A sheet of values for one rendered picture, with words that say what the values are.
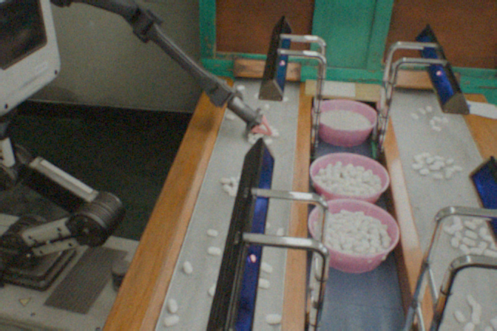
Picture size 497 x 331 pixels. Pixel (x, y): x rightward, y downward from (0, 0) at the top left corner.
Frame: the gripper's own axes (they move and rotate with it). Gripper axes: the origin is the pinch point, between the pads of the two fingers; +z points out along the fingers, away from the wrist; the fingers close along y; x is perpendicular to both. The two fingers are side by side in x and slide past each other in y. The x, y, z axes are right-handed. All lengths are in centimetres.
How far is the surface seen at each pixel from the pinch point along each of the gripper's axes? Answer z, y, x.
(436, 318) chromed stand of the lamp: 19, -104, -41
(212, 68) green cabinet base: -26, 49, 16
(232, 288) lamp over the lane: -21, -117, -29
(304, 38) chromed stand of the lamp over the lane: -14.4, 8.0, -33.7
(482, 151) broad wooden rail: 61, -2, -49
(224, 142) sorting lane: -11.8, -6.2, 12.1
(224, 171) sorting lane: -9.5, -25.6, 10.2
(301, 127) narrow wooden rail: 8.9, 5.7, -7.8
